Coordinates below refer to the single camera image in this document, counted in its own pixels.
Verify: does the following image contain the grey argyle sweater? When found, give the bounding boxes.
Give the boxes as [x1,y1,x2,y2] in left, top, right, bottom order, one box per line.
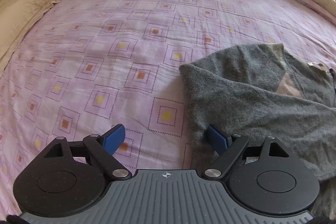
[179,44,335,219]

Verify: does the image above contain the pink patterned bed sheet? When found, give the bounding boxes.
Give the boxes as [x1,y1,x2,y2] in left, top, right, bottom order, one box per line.
[1,0,335,215]

